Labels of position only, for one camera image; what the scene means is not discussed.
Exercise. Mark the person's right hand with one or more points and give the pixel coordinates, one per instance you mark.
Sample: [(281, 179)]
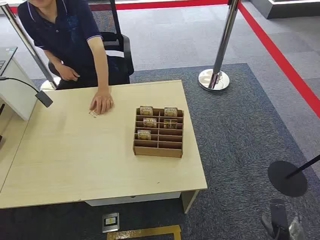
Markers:
[(69, 73)]

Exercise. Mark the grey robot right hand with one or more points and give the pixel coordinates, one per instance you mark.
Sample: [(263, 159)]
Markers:
[(296, 230)]

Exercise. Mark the person's left hand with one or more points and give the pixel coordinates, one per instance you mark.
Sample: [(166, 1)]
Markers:
[(103, 101)]

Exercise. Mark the patterned beige card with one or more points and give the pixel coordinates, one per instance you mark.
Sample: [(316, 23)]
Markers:
[(170, 124), (146, 110), (149, 123), (144, 134), (93, 114), (170, 111)]

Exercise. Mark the person's left forearm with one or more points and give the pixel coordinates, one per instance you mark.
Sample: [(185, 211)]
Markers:
[(100, 66)]

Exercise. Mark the person's right forearm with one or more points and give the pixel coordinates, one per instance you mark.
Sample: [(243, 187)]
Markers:
[(52, 59)]

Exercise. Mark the person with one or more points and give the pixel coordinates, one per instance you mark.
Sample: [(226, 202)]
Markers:
[(67, 36)]

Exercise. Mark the brown slotted card organizer box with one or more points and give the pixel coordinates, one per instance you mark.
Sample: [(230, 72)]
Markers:
[(157, 151)]

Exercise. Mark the black round-base stand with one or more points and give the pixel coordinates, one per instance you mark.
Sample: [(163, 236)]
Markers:
[(282, 180)]

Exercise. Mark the black office chair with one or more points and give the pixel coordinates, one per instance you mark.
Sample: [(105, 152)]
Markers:
[(126, 49)]

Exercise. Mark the grey laptop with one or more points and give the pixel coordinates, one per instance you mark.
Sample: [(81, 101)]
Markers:
[(6, 56)]

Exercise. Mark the white under-desk panel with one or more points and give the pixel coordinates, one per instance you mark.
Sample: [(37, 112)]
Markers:
[(132, 198)]

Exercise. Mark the metal floor socket box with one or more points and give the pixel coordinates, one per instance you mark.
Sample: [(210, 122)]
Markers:
[(110, 222)]

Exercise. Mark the red barrier belt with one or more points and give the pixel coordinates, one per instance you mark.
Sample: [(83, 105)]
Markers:
[(162, 4), (275, 49)]

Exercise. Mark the blue-grey carpet rug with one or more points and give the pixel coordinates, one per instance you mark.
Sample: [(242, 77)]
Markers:
[(237, 132)]

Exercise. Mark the light wood desk leg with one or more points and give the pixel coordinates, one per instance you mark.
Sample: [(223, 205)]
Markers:
[(187, 200)]

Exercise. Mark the grey raised platform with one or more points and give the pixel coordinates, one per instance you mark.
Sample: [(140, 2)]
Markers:
[(287, 11)]

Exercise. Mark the chrome stanchion post with base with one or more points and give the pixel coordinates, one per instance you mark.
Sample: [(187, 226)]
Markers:
[(225, 36), (27, 43)]

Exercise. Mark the gold floor tape frame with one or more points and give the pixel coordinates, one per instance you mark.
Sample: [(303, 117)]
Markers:
[(149, 231)]

